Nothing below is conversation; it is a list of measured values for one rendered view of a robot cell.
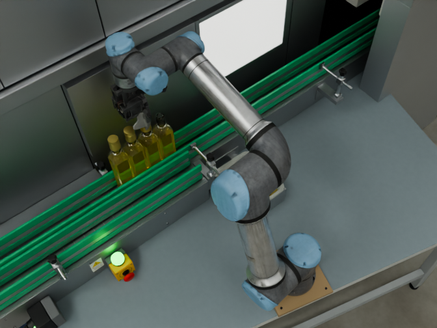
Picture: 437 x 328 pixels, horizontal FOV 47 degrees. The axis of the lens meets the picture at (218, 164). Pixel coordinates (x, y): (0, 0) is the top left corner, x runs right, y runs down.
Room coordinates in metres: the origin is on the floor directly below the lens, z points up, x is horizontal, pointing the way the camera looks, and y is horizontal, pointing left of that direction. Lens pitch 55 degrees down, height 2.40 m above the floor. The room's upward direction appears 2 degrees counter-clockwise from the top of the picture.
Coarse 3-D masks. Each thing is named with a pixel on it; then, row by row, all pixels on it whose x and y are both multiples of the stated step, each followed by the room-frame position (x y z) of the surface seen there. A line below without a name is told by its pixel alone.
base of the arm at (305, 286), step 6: (312, 276) 0.64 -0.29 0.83; (300, 282) 0.61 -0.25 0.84; (306, 282) 0.62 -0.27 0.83; (312, 282) 0.63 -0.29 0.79; (294, 288) 0.60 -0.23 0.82; (300, 288) 0.60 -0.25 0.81; (306, 288) 0.61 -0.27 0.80; (288, 294) 0.60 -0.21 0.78; (294, 294) 0.60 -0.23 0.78; (300, 294) 0.60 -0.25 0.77
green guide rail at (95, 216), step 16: (176, 160) 1.03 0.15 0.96; (160, 176) 0.99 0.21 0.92; (128, 192) 0.91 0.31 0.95; (144, 192) 0.95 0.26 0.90; (96, 208) 0.85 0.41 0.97; (112, 208) 0.87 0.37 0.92; (80, 224) 0.80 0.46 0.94; (96, 224) 0.83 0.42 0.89; (48, 240) 0.74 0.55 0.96; (64, 240) 0.77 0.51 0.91; (32, 256) 0.70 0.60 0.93; (0, 272) 0.64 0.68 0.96; (16, 272) 0.66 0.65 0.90
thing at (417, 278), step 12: (432, 252) 0.91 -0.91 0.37; (432, 264) 0.88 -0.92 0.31; (408, 276) 0.88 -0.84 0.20; (420, 276) 0.88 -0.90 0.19; (384, 288) 0.82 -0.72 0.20; (396, 288) 0.83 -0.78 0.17; (360, 300) 0.77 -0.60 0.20; (324, 312) 0.72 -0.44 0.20; (336, 312) 0.72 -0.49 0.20; (300, 324) 0.68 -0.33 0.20; (312, 324) 0.68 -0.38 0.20
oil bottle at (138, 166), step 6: (126, 144) 1.01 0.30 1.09; (138, 144) 1.01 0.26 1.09; (126, 150) 1.00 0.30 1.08; (132, 150) 0.99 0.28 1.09; (138, 150) 0.99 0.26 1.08; (144, 150) 1.01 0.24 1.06; (132, 156) 0.98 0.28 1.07; (138, 156) 0.99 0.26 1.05; (144, 156) 1.00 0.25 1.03; (132, 162) 0.98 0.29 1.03; (138, 162) 0.99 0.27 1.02; (144, 162) 1.00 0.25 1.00; (138, 168) 0.98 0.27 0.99; (144, 168) 1.00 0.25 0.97; (138, 174) 0.98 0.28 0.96
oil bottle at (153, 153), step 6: (138, 138) 1.05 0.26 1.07; (144, 138) 1.03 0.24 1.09; (150, 138) 1.03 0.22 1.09; (156, 138) 1.04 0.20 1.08; (144, 144) 1.02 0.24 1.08; (150, 144) 1.02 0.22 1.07; (156, 144) 1.03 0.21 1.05; (150, 150) 1.02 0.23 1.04; (156, 150) 1.03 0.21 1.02; (150, 156) 1.02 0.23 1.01; (156, 156) 1.03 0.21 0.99; (162, 156) 1.04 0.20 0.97; (150, 162) 1.01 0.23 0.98; (156, 162) 1.03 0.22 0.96
